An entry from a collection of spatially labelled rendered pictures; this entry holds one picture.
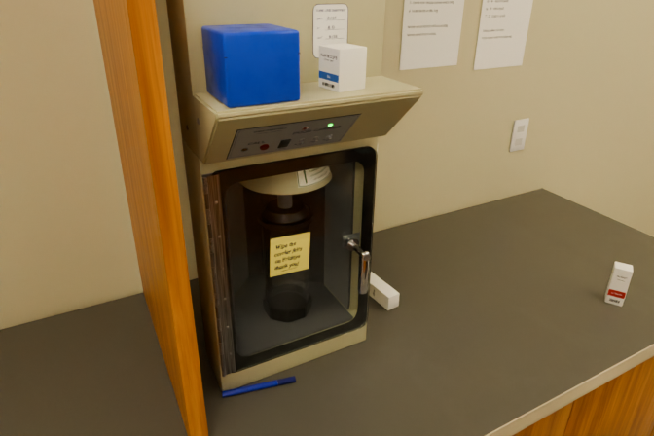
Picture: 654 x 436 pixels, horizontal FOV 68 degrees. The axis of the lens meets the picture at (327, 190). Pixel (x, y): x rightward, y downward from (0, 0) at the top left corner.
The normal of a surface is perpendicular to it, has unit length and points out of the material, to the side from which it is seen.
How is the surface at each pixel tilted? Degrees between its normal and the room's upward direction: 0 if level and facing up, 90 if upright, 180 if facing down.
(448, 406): 0
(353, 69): 90
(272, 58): 90
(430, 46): 90
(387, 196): 90
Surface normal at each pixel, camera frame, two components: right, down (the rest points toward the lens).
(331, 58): -0.81, 0.23
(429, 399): 0.01, -0.91
